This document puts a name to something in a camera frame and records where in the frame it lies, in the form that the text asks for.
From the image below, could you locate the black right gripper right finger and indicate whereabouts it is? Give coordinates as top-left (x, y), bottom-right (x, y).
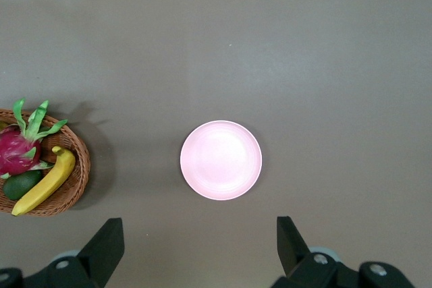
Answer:
top-left (271, 215), bottom-right (358, 288)

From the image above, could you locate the brown wicker basket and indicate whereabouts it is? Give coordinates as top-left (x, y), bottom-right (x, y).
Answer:
top-left (0, 108), bottom-right (91, 217)

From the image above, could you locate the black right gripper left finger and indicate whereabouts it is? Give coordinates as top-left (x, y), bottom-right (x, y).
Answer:
top-left (35, 217), bottom-right (125, 288)

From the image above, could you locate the pink dragon fruit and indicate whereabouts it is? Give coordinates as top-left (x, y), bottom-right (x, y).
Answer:
top-left (0, 98), bottom-right (68, 180)

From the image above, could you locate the pink round plate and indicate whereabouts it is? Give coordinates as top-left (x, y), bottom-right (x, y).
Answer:
top-left (180, 119), bottom-right (263, 201)

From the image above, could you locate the brown table cloth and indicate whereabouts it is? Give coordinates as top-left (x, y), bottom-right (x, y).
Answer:
top-left (0, 0), bottom-right (432, 288)

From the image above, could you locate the yellow banana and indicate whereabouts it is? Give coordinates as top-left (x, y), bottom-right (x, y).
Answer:
top-left (11, 146), bottom-right (76, 217)

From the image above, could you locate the green avocado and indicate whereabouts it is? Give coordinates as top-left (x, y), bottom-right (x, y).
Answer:
top-left (3, 169), bottom-right (43, 201)

